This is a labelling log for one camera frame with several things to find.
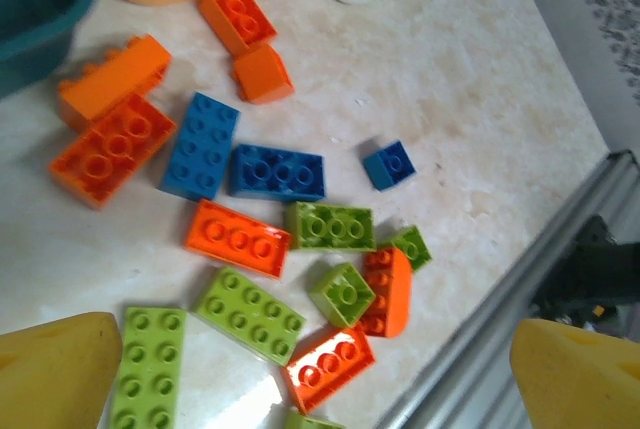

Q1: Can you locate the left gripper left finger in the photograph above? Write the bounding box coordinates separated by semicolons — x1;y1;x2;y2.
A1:
0;312;124;429

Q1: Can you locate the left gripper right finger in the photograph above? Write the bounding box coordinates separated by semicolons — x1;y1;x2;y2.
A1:
509;319;640;429

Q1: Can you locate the green two-by-four lego brick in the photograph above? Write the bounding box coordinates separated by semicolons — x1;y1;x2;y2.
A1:
108;306;188;429
192;266;308;368
285;201;377;253

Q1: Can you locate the curved orange lego brick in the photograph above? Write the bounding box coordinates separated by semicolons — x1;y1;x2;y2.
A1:
358;247;414;339

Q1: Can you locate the small green lego brick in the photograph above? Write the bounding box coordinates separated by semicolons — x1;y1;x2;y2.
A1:
391;225;432;274
307;262;377;329

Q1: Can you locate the orange two-by-four lego brick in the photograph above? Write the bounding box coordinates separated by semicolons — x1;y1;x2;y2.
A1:
283;326;376;415
184;198;293;279
48;93;179;210
56;33;174;133

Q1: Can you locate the blue two-by-four lego brick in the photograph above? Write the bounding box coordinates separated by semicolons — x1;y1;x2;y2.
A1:
228;143;327;203
158;92;242;202

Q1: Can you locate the small blue lego brick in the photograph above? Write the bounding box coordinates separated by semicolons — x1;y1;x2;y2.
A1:
362;139;418;193

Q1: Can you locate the small orange lego brick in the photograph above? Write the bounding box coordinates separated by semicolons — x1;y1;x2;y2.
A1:
231;43;295;105

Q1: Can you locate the orange two-by-three lego brick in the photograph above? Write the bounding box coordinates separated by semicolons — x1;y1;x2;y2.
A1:
198;0;279;56

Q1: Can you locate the teal plastic container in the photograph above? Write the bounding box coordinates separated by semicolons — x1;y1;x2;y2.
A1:
0;0;101;100

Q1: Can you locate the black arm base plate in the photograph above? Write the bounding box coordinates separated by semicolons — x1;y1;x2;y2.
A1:
529;216;640;340

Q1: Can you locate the long aluminium base rail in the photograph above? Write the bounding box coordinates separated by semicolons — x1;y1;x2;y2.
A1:
374;148;640;429

